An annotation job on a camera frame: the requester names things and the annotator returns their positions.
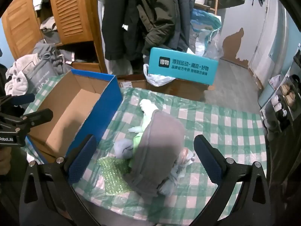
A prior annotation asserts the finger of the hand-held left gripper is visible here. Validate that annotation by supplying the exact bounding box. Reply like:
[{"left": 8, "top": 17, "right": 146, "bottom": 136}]
[
  {"left": 0, "top": 108, "right": 53, "bottom": 129},
  {"left": 0, "top": 94, "right": 36, "bottom": 106}
]

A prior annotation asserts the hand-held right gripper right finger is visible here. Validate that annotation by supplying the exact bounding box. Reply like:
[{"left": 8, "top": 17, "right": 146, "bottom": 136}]
[{"left": 193, "top": 134, "right": 268, "bottom": 226}]

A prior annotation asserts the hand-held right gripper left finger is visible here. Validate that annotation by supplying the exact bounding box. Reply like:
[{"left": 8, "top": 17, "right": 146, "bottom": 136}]
[{"left": 19, "top": 134, "right": 98, "bottom": 226}]

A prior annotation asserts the pink cloth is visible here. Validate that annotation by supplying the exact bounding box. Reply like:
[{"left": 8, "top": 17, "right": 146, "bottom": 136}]
[{"left": 177, "top": 147, "right": 195, "bottom": 164}]

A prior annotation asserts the blue cardboard box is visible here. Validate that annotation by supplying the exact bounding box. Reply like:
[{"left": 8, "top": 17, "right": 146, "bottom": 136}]
[{"left": 25, "top": 69, "right": 123, "bottom": 164}]

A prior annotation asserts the light blue cloth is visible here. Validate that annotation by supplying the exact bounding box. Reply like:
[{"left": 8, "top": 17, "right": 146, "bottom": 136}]
[{"left": 160, "top": 165, "right": 186, "bottom": 195}]

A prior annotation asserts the light blue sock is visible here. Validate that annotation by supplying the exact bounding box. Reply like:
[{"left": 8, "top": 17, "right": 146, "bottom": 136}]
[{"left": 114, "top": 138, "right": 135, "bottom": 159}]

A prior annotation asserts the light green cloth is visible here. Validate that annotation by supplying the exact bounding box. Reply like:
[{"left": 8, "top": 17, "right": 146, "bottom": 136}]
[{"left": 128, "top": 113, "right": 153, "bottom": 167}]

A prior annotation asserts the white cloth bundle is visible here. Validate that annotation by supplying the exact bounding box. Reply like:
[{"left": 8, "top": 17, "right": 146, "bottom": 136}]
[{"left": 139, "top": 99, "right": 161, "bottom": 120}]

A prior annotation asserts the grey printed laundry bag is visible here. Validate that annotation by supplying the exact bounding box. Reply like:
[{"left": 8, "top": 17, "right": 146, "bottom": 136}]
[{"left": 26, "top": 56, "right": 62, "bottom": 92}]

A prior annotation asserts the grey towel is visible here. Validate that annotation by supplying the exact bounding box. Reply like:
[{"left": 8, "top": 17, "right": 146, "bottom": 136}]
[{"left": 5, "top": 54, "right": 41, "bottom": 95}]

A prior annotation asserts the green checked tablecloth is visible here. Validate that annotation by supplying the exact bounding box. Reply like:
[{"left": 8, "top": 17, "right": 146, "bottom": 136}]
[{"left": 24, "top": 75, "right": 267, "bottom": 217}]

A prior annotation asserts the grey hoodie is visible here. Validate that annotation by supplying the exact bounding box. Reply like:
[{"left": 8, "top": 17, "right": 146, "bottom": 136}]
[{"left": 33, "top": 41, "right": 76, "bottom": 74}]

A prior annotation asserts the brown cardboard box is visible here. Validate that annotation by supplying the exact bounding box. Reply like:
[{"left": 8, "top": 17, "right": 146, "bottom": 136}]
[{"left": 118, "top": 74, "right": 210, "bottom": 102}]

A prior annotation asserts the pale garment in wardrobe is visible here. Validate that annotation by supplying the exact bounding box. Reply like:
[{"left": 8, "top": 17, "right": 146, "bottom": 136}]
[{"left": 33, "top": 0, "right": 58, "bottom": 43}]

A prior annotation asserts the white plastic bag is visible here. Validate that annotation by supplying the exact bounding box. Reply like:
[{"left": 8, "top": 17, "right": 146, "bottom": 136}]
[{"left": 143, "top": 63, "right": 174, "bottom": 87}]

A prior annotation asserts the wooden louvred wardrobe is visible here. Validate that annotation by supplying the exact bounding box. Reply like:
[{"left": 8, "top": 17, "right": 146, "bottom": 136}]
[{"left": 1, "top": 0, "right": 109, "bottom": 76}]

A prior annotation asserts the small white bag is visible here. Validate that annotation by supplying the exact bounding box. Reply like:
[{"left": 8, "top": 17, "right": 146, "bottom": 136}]
[{"left": 269, "top": 75, "right": 283, "bottom": 87}]

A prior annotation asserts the group of assorted shoes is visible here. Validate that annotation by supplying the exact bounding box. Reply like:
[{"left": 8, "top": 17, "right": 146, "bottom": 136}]
[{"left": 265, "top": 74, "right": 301, "bottom": 132}]

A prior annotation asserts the teal printed box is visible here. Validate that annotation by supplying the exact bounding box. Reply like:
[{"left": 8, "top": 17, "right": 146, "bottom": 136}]
[{"left": 148, "top": 47, "right": 219, "bottom": 86}]

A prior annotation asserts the black jacket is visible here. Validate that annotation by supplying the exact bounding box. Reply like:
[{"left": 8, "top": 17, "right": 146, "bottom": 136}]
[{"left": 102, "top": 0, "right": 146, "bottom": 62}]

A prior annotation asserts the grey shoe rack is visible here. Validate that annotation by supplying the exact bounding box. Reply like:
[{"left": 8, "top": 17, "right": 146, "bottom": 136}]
[{"left": 257, "top": 44, "right": 301, "bottom": 132}]

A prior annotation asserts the clear plastic bag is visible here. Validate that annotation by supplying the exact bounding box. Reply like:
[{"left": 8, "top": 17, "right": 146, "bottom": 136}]
[{"left": 188, "top": 13, "right": 224, "bottom": 60}]

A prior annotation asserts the dark blue jacket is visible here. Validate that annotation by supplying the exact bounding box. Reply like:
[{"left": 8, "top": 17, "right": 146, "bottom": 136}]
[{"left": 169, "top": 0, "right": 197, "bottom": 52}]

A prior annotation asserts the olive green jacket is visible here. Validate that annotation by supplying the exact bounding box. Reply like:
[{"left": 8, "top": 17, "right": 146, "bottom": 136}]
[{"left": 138, "top": 0, "right": 181, "bottom": 50}]

